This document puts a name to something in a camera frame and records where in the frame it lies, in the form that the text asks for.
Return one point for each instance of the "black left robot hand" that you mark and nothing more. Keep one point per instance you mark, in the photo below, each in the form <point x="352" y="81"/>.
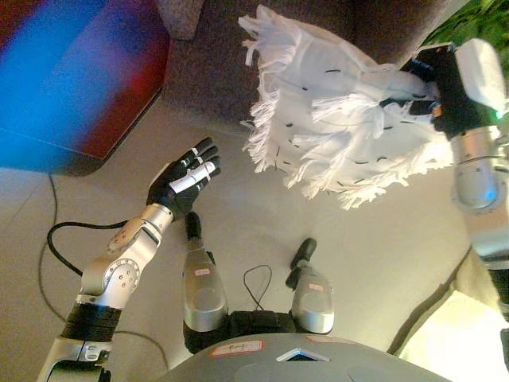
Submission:
<point x="175" y="187"/>

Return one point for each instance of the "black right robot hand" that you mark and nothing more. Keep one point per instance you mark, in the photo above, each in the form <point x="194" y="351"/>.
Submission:
<point x="457" y="91"/>

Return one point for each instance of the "white fringed pillow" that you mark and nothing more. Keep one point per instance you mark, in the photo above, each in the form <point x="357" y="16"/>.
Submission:
<point x="338" y="131"/>

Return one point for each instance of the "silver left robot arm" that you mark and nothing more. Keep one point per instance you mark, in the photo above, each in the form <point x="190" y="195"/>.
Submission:
<point x="115" y="270"/>

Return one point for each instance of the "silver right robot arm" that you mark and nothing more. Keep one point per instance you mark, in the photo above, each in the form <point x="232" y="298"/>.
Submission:
<point x="477" y="175"/>

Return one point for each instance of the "black left robot foot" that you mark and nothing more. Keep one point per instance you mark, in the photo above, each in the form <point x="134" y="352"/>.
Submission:
<point x="194" y="224"/>

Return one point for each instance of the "black robot foot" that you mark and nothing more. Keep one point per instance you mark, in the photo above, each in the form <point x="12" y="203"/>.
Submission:
<point x="306" y="248"/>
<point x="194" y="224"/>

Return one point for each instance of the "green potted plant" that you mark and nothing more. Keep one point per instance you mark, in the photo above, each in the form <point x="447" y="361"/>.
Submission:
<point x="469" y="20"/>

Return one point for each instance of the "silver left robot leg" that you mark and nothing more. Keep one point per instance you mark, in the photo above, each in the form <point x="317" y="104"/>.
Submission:
<point x="203" y="290"/>

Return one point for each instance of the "silver robot leg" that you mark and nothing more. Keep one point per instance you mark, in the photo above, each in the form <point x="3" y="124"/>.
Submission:
<point x="203" y="290"/>
<point x="314" y="298"/>

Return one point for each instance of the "grey fabric armchair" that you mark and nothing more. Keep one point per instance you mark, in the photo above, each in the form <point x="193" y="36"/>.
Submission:
<point x="210" y="79"/>

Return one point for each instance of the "black right robot foot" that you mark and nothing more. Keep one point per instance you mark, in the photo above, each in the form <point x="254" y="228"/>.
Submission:
<point x="306" y="248"/>

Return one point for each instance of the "black robot waist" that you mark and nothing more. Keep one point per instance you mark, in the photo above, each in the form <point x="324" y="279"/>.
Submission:
<point x="254" y="324"/>

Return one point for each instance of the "silver right robot leg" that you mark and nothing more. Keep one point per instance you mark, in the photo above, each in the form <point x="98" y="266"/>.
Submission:
<point x="314" y="298"/>

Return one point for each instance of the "grey robot torso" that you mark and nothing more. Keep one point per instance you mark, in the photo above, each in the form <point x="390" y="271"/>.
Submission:
<point x="302" y="362"/>

